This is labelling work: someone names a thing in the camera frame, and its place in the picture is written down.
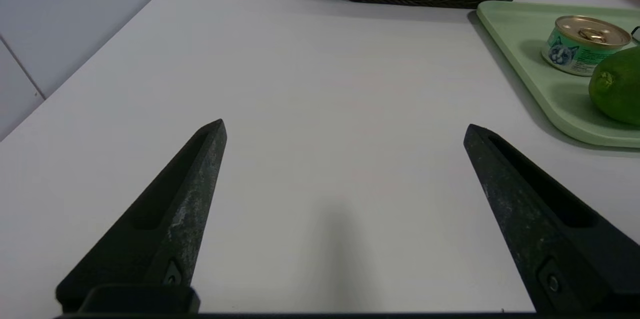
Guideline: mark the green citrus fruit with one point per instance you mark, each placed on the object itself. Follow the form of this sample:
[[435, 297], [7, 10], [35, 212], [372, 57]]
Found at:
[[620, 89]]

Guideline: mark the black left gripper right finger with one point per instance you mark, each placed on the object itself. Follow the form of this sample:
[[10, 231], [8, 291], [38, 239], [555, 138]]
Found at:
[[540, 239]]

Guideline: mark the light green plastic tray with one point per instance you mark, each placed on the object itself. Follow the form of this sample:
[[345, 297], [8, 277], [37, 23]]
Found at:
[[525, 34]]

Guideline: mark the teal cat food can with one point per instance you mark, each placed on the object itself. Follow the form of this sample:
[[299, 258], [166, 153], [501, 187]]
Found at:
[[575, 54]]

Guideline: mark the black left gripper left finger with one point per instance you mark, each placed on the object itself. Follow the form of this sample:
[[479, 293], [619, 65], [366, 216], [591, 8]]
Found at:
[[165, 229]]

